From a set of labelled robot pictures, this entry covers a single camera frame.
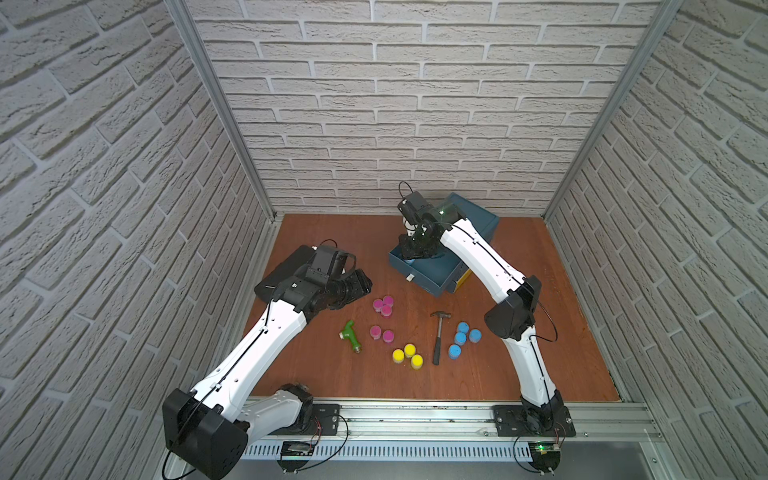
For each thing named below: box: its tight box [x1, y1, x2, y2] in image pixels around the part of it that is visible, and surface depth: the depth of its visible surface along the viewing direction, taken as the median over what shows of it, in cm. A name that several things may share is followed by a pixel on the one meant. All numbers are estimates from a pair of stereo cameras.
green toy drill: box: [338, 320, 362, 354], surface depth 88 cm
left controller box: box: [277, 441, 315, 473], surface depth 72 cm
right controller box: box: [528, 441, 561, 473], surface depth 71 cm
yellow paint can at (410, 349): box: [404, 342, 417, 358], surface depth 85 cm
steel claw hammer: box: [430, 311, 452, 366], surface depth 89 cm
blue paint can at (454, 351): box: [448, 343, 462, 361], surface depth 85 cm
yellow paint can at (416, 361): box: [410, 353, 424, 370], surface depth 83 cm
